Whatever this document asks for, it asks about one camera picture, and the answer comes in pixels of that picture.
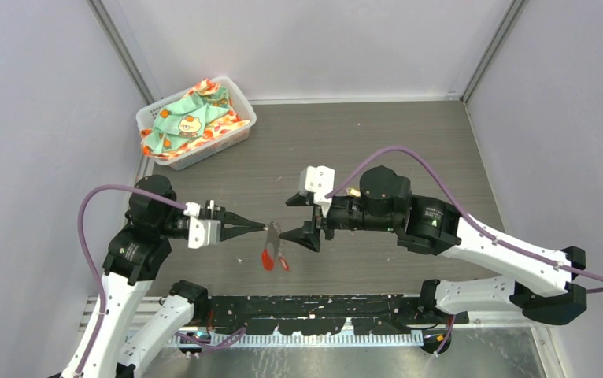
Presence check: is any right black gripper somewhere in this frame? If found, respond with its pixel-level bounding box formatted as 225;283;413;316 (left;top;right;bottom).
279;191;396;250

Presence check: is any key with red tag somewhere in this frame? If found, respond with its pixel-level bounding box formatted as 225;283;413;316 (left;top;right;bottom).
278;254;290;272

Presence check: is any red keyring with metal chain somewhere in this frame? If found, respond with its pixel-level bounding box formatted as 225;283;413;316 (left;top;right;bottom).
261;221;282;271

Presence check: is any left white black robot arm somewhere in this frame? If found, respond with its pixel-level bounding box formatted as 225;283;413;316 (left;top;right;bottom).
58;175;269;377

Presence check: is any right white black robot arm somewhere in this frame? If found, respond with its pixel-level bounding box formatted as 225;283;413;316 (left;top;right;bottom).
281;166;587;325

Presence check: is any key with yellow tag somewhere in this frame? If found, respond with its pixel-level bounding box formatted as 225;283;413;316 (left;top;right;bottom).
346;187;361;198

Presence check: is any white plastic basket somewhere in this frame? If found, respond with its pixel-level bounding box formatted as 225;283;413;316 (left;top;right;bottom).
135;76;257;172

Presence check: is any colourful patterned cloth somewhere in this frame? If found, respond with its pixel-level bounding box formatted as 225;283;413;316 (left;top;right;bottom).
140;78;251;159

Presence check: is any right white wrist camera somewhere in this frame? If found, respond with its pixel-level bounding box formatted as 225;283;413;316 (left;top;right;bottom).
298;165;335;217

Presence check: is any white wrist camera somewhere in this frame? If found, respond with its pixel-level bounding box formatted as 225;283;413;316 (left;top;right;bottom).
183;200;225;220
298;165;335;217

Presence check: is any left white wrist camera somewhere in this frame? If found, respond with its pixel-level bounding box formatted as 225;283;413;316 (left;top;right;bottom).
183;200;225;220

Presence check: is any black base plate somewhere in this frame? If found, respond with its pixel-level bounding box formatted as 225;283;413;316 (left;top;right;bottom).
188;294;450;336

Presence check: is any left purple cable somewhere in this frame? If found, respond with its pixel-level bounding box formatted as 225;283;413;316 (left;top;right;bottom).
72;184;249;378

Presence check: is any purple cable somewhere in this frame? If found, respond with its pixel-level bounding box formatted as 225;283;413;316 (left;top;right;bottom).
72;184;249;378
324;146;603;356

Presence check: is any aluminium front rail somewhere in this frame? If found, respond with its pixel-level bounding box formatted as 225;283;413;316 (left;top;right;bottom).
78;297;554;350

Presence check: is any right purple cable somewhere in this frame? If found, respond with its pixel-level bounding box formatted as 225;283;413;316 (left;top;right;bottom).
324;146;603;356

